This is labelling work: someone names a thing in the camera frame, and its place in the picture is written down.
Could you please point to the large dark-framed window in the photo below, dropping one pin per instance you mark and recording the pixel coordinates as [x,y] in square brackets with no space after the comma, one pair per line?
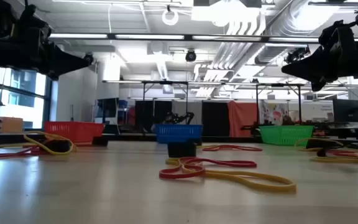
[20,102]

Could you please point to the dark background screen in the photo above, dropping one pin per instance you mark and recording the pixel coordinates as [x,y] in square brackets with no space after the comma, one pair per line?
[107,110]

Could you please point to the green plastic basket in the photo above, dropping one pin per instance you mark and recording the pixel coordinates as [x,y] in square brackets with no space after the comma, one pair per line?
[286,135]

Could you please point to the orange curtain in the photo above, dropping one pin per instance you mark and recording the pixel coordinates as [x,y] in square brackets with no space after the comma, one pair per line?
[242,118]

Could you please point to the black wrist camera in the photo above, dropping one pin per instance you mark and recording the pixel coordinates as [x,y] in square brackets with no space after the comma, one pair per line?
[34,21]
[336,32]

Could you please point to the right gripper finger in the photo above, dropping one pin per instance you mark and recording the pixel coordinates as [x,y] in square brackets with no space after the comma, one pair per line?
[306,67]
[318,85]

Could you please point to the silver ventilation duct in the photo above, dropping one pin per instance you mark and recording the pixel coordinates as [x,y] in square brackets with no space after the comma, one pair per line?
[291,18]

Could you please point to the black aluminium table frame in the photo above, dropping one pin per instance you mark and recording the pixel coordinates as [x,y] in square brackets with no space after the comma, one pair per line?
[129,137]

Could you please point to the long white light strip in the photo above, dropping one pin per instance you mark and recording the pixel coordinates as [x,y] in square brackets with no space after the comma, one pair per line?
[149,36]

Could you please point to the black track light cluster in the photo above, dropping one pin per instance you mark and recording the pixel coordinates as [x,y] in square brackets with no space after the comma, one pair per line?
[295,56]

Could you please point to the black ceiling spotlight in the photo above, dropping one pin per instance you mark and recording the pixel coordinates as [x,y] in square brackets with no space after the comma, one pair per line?
[89,59]
[190,56]

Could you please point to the white poster with text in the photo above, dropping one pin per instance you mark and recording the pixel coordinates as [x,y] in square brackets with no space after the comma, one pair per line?
[317,109]

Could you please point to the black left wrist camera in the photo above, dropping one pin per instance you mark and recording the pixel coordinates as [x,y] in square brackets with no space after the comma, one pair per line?
[34,21]

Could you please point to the red plastic basket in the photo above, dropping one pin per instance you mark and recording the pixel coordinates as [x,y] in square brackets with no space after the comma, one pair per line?
[73,132]

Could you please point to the black background table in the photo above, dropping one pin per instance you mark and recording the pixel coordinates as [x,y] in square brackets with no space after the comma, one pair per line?
[346,130]

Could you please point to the red rubber band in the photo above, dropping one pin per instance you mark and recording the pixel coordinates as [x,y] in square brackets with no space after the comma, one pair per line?
[343,153]
[172,176]
[211,149]
[5,154]

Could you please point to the black background station frame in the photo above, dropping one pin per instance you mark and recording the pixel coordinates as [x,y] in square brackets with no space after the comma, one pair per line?
[278,84]
[166,82]

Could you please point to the brown cardboard box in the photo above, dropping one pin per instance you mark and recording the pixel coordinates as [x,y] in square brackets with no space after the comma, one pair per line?
[9,125]

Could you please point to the blue plastic basket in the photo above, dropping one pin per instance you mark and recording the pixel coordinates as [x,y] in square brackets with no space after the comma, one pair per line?
[179,132]

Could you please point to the black curtain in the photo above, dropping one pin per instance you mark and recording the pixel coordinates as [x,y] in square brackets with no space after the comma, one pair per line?
[214,118]
[148,115]

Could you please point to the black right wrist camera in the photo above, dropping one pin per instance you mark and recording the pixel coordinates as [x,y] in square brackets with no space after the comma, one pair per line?
[336,32]

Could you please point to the black computer monitor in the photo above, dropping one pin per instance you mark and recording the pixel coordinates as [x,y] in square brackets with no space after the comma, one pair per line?
[348,110]

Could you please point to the floral patterned cloth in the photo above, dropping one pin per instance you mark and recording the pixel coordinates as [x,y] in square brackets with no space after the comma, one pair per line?
[273,113]

